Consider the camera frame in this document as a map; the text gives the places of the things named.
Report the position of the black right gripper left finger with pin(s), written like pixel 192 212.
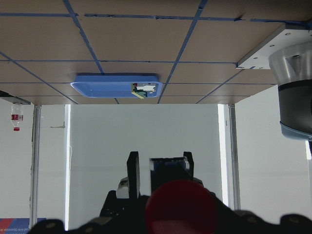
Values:
pixel 98 225

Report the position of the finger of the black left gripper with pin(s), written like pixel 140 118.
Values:
pixel 189 164

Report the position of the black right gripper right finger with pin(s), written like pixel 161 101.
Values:
pixel 246 222

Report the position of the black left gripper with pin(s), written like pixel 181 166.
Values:
pixel 117 207

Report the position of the red emergency stop button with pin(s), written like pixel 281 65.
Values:
pixel 164 170

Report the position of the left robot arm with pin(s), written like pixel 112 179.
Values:
pixel 292 67

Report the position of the green yellow terminal block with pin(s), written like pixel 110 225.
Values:
pixel 136 93

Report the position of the white circuit breaker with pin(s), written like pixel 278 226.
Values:
pixel 146 87

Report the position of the blue plastic tray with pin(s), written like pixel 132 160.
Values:
pixel 113 86

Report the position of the clear plastic bottle red cap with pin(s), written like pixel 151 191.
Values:
pixel 16 116

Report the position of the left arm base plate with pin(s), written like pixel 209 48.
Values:
pixel 285 36

